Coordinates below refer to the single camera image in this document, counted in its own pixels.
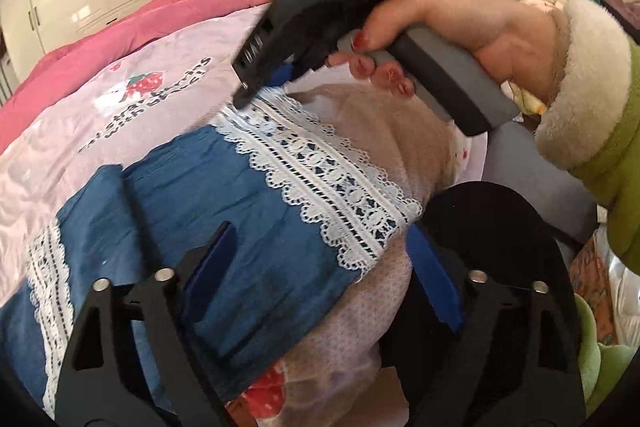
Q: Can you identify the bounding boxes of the right hand red nails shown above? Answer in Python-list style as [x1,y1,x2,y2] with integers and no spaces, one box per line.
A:
[326,0,566,105]

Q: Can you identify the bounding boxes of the pink strawberry print quilt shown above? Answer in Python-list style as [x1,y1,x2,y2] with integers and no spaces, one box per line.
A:
[0,3,490,427]

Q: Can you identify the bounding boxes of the green sleeve fleece cuff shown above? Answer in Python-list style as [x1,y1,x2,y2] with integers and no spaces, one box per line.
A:
[536,0,639,272]

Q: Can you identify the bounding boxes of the blue denim pants lace trim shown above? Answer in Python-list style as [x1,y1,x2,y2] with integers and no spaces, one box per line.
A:
[1,84,448,426]

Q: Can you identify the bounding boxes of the pink folded blanket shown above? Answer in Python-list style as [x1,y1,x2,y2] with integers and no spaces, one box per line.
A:
[1,0,272,150]

